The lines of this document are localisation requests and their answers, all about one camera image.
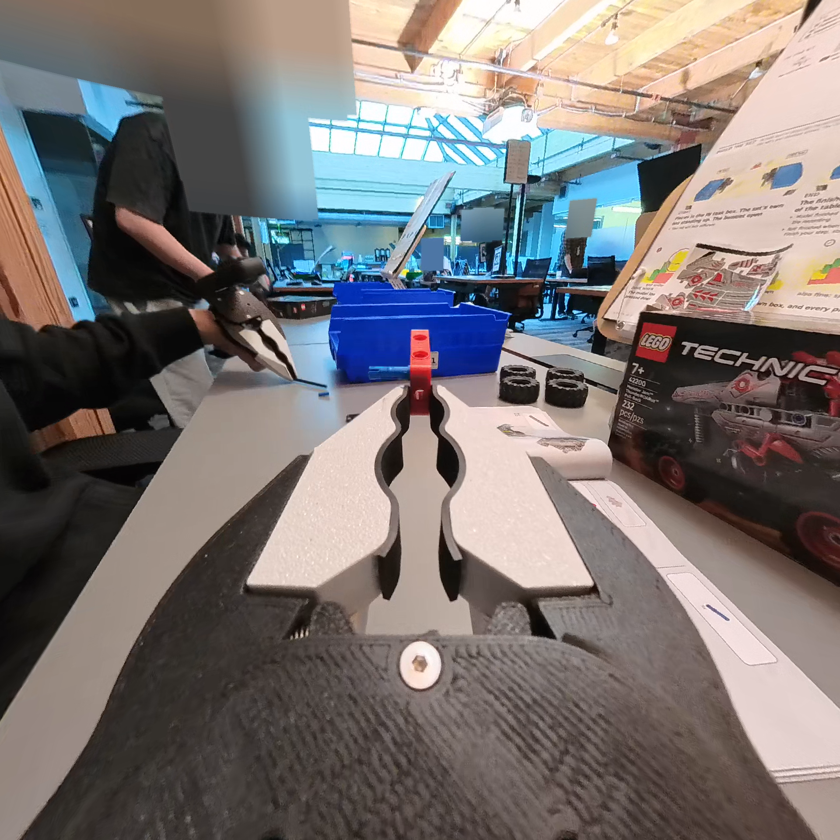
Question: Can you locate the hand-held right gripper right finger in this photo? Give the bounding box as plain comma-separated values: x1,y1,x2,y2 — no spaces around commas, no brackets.
428,385,596,635

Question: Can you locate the grey red sticker sheet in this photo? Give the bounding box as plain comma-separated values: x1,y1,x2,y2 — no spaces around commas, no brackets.
650,243,794,312

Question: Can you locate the white ceiling projector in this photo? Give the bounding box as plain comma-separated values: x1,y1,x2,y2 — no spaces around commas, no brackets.
482,105,539,143

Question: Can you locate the person's black-clothed torso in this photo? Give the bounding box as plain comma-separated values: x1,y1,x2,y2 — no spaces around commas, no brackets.
0,381,181,716

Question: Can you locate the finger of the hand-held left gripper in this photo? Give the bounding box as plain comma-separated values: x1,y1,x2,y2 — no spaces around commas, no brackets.
258,319,298,380
236,325,294,382

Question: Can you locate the tagged blue plastic bin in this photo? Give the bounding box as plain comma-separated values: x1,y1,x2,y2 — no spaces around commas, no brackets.
328,304,511,383

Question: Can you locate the task instruction board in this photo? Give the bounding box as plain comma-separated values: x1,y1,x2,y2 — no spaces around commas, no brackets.
594,172,700,332

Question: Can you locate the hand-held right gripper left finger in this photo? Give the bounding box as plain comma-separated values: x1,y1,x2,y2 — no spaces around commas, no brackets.
245,385,411,635

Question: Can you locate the person's left hand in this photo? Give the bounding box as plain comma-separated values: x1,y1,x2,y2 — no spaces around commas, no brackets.
190,307,265,373

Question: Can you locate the wooden office desk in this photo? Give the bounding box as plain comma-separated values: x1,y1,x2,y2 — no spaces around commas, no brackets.
434,274,547,329
545,277,614,342

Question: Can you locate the red angled toy beam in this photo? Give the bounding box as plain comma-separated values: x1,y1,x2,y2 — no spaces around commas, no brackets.
409,329,436,417

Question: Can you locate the black toy truck set box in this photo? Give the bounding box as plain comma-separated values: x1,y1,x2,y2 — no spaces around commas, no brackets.
607,310,840,588

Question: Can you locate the flat black set box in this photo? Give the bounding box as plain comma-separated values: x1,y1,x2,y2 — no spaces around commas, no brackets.
266,295,336,320

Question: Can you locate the leaning plywood board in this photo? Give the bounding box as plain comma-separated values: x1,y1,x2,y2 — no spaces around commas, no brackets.
382,171,458,275

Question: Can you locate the person's left forearm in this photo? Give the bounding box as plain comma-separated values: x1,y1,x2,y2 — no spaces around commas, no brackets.
0,305,206,431

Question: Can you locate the black upright panel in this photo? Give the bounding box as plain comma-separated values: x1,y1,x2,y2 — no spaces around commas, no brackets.
638,143,703,214

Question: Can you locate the clear plastic sheet clip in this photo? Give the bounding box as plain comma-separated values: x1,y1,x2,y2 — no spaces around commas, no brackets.
617,266,647,324

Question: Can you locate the grey desk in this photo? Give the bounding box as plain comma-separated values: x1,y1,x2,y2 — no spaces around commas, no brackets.
0,315,840,840

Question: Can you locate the white instruction booklet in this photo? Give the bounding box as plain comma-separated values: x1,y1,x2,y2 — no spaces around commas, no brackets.
469,406,840,785

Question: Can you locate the white printed instruction sheet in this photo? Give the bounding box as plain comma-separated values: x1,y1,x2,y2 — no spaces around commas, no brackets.
604,0,840,322

